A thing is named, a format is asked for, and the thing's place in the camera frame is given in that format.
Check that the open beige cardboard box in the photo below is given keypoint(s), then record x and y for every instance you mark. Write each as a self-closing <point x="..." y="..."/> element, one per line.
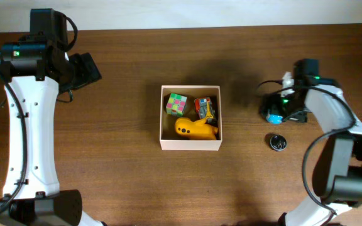
<point x="169" y="139"/>

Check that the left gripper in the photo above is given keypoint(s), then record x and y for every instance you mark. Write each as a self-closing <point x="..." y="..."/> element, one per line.
<point x="85" y="70"/>

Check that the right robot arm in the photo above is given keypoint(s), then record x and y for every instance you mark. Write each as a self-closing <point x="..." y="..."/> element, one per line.
<point x="332" y="164"/>

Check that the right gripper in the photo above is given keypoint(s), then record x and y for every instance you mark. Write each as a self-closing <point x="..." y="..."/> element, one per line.
<point x="269" y="108"/>

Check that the black round cap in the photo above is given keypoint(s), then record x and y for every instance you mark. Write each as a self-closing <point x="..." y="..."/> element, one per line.
<point x="278" y="142"/>

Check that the multicoloured puzzle cube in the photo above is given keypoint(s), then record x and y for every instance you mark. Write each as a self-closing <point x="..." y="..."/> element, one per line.
<point x="176" y="105"/>

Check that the red grey toy truck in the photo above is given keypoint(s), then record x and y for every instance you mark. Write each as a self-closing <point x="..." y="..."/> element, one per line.
<point x="203" y="107"/>

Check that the blue ball with eyes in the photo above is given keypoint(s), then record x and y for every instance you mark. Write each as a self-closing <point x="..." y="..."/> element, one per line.
<point x="274" y="119"/>

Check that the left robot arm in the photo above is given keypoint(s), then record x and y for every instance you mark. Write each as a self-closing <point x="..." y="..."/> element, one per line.
<point x="35" y="70"/>

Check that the orange toy animal figure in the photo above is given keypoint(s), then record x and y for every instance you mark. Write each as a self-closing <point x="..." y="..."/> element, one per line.
<point x="195" y="130"/>

